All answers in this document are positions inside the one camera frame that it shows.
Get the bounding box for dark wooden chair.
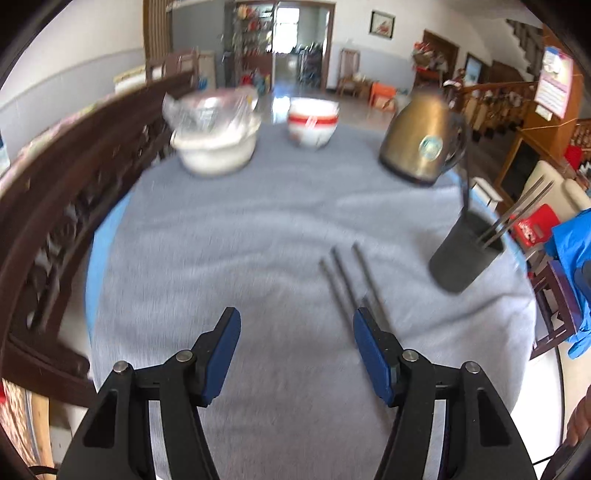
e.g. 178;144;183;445
530;260;582;360

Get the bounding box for person right hand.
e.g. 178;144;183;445
566;386;591;447

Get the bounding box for dark carved wooden sideboard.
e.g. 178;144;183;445
1;71;195;407

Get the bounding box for grey tablecloth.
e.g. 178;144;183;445
91;125;536;479

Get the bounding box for wooden chair by wall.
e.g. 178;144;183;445
337;48;363;96

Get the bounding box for small white stool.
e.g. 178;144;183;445
470;177;503;212

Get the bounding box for stacked red white bowls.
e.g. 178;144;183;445
287;97;339;149

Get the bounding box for dark grey utensil holder cup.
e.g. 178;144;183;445
428;211;504;294

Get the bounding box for brown window curtain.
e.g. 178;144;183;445
142;0;172;60

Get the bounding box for red child chair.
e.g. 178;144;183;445
510;203;560;252

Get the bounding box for cream sofa armchair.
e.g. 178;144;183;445
517;159;591;222

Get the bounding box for blue cloth on chair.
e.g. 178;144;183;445
544;209;591;359

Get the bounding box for orange cardboard box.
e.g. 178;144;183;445
369;82;398;113

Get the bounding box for pink wall calendar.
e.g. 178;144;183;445
534;46;573;121

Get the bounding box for bronze electric kettle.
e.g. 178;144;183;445
379;90;468;186

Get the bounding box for grey refrigerator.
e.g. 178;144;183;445
170;1;235;87

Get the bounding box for framed wall picture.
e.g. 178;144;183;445
369;10;396;40

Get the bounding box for wooden stair railing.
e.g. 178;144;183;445
443;80;537;143

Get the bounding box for white bowl with plastic bag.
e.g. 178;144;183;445
162;86;262;177

